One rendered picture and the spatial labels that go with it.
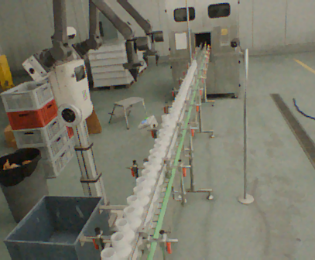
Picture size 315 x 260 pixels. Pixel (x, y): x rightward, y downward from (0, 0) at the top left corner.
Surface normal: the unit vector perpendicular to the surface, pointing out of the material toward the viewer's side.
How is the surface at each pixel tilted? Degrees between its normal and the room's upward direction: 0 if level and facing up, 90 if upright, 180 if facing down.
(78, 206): 90
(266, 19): 90
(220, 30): 90
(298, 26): 90
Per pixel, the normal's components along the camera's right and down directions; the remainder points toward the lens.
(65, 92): -0.16, 0.56
